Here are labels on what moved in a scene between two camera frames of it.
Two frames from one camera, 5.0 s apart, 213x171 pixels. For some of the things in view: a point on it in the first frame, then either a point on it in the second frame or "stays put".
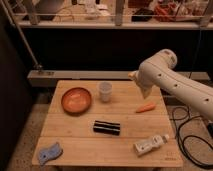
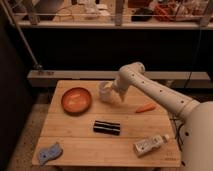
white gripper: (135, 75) to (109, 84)
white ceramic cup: (105, 91) stays put
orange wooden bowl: (75, 101) stays put
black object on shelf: (142, 15) stays put
